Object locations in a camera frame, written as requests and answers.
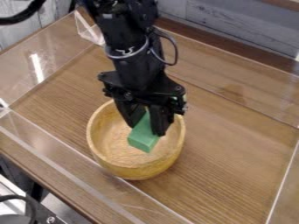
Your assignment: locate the black cable lower left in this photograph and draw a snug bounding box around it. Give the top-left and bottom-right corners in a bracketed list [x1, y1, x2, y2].
[0, 194, 57, 224]

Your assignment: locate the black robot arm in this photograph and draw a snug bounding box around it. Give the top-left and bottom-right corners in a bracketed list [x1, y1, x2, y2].
[82, 0, 186, 137]

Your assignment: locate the clear acrylic corner bracket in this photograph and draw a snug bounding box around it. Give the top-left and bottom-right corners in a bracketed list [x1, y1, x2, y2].
[73, 10, 105, 46]

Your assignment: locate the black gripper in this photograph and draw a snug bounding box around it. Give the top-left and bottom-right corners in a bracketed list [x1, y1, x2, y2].
[97, 44, 186, 137]

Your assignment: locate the green rectangular block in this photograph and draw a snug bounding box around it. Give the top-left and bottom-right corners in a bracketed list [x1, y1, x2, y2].
[126, 112, 158, 153]

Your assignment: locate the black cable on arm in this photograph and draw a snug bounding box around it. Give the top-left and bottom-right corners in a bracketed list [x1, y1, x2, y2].
[148, 27, 180, 67]

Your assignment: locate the brown wooden bowl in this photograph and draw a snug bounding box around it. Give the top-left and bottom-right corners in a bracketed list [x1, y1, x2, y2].
[86, 101, 185, 180]

